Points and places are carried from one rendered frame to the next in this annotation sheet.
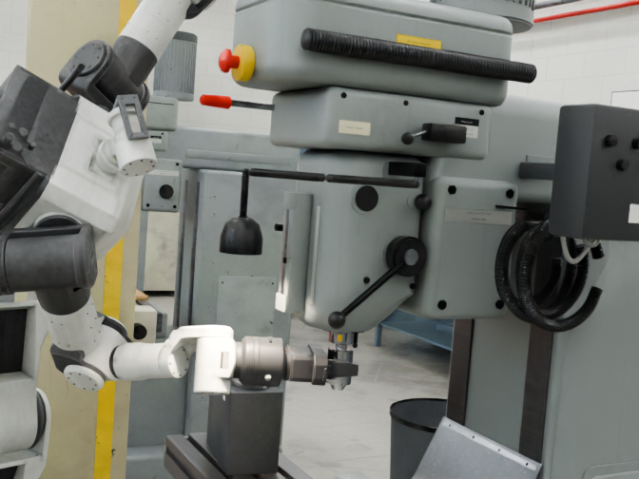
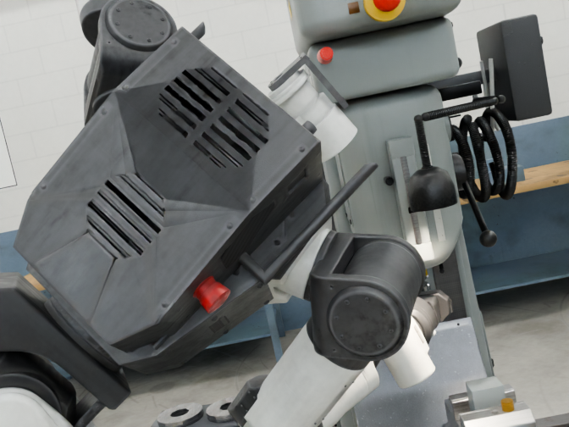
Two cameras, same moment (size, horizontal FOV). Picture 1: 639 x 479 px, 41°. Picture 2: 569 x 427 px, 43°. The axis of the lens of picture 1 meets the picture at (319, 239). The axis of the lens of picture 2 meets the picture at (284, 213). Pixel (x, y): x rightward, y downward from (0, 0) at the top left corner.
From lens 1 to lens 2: 1.61 m
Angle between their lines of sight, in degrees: 60
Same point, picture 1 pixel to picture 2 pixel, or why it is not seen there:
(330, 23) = not seen: outside the picture
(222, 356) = (417, 331)
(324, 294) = (454, 224)
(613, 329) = not seen: hidden behind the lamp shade
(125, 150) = (343, 123)
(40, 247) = (399, 267)
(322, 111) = (444, 42)
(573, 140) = (524, 44)
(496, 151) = not seen: hidden behind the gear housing
